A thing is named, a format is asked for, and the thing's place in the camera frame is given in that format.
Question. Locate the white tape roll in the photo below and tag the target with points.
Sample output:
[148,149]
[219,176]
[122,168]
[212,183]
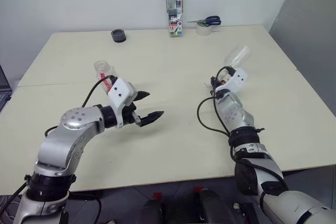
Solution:
[203,32]

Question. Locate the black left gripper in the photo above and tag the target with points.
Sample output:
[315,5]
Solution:
[127,116]

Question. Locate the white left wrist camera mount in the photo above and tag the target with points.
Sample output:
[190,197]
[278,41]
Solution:
[119,90]

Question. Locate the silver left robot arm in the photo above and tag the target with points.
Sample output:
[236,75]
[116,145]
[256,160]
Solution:
[68,132]

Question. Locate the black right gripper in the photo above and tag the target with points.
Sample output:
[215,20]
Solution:
[214,84]

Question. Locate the dark laptop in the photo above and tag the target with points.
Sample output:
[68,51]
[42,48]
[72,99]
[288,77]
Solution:
[4,90]

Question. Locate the clear plastic bottle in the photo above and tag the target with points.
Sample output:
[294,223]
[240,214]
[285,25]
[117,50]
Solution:
[103,70]

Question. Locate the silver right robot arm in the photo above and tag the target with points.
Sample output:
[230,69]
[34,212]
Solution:
[233,111]

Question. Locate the coloured pen pack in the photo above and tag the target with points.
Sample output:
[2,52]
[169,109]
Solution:
[175,24]

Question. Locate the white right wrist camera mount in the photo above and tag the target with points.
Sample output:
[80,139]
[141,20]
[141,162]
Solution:
[237,78]

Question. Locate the grey partition panel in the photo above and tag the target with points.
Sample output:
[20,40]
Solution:
[309,51]

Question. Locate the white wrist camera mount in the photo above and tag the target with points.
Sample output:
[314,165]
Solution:
[119,90]
[237,78]

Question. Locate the small white round knob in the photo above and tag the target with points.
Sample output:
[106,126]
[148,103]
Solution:
[236,205]

